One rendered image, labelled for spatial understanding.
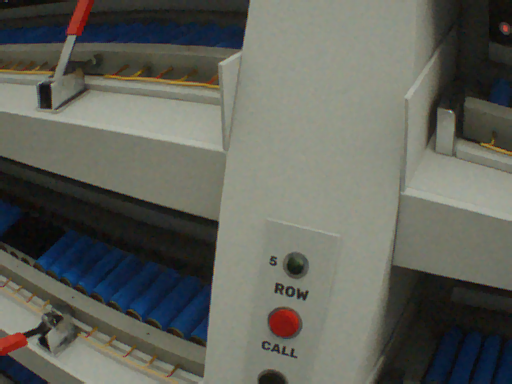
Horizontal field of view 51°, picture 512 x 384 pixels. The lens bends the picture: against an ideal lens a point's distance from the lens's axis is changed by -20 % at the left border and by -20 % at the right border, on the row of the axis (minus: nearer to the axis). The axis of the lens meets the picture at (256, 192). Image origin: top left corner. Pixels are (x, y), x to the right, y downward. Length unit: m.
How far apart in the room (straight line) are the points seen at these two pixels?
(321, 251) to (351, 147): 0.05
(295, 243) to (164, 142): 0.09
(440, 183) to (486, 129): 0.06
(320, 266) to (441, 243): 0.07
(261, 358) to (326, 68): 0.16
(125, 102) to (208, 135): 0.08
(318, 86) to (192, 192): 0.10
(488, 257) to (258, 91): 0.15
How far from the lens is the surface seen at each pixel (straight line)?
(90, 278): 0.54
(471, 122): 0.37
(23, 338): 0.47
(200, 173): 0.36
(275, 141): 0.33
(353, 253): 0.32
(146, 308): 0.50
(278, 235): 0.33
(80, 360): 0.49
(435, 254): 0.32
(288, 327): 0.34
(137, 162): 0.38
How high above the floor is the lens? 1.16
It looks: 13 degrees down
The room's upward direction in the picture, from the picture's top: 8 degrees clockwise
